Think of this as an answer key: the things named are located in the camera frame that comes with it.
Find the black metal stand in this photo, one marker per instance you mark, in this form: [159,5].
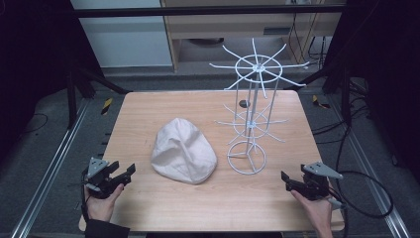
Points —
[71,99]
[345,95]

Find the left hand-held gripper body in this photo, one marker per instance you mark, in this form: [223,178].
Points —
[99,181]

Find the yellow tool on floor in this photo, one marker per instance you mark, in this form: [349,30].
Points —
[106,106]

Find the person's left hand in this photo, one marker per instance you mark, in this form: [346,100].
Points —
[100,208]

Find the person's right hand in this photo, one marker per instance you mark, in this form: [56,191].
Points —
[318,213]

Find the light wooden desk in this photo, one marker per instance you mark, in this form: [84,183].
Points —
[231,28]

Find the dark curtain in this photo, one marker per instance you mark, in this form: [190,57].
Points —
[33,66]
[389,66]

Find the yellow black striped tape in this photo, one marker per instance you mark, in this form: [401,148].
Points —
[319,102]

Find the black horizontal bar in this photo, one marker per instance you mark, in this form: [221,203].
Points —
[198,11]

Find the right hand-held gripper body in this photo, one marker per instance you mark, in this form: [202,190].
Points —
[315,186]

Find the small dark round object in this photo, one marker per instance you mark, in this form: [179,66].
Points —
[244,103]

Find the white flat cap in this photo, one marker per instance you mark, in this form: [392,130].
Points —
[183,152]

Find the white cabinet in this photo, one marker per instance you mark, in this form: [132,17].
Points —
[125,39]

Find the aluminium rail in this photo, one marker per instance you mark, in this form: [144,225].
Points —
[373,178]
[49,172]

